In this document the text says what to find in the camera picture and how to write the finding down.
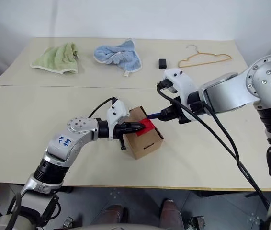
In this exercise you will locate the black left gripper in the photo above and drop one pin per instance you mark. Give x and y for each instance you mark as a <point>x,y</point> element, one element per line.
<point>119,130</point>

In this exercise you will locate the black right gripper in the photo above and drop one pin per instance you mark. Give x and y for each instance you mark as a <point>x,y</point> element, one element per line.
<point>183,113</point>

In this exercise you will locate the cardboard box with red tape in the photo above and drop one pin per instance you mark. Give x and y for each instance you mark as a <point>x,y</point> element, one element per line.
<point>147,143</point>

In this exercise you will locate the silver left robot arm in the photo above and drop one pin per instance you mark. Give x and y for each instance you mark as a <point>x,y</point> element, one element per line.
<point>61,148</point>

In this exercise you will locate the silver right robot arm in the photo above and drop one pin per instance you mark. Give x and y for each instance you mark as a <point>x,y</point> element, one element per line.
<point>236,93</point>

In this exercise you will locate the small black box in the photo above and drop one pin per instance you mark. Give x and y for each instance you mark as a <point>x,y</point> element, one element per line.
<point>162,64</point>

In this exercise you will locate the blue towel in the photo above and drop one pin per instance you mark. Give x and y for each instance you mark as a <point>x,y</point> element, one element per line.
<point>121,56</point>

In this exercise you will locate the dark brown rounded shape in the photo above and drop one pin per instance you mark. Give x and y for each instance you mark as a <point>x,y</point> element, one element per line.
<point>115,213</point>
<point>172,213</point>

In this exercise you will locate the black table leg bar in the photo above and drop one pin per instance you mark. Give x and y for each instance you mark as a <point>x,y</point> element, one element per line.
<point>207,193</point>
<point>67,189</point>

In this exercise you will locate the green towel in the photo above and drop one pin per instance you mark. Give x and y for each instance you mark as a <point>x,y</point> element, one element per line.
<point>56,58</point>

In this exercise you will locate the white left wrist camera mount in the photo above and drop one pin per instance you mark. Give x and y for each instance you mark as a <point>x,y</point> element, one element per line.
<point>115,112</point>

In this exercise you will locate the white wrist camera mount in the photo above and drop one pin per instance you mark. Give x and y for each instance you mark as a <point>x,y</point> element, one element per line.
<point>183,82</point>
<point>115,112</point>

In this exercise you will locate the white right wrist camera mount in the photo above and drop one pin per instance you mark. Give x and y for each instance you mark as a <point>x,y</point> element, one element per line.
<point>183,82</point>

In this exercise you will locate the small metal bracket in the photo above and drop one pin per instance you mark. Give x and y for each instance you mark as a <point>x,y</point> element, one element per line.
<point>68,221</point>
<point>197,222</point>

